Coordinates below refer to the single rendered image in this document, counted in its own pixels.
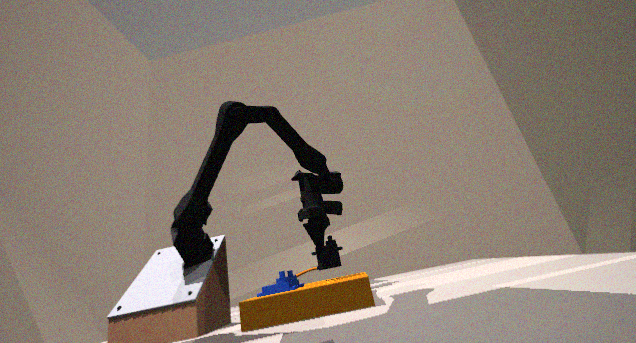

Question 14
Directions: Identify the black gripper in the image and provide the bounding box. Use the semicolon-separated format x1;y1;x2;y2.
298;191;330;251

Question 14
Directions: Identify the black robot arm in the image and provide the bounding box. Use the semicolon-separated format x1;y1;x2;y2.
171;101;343;269

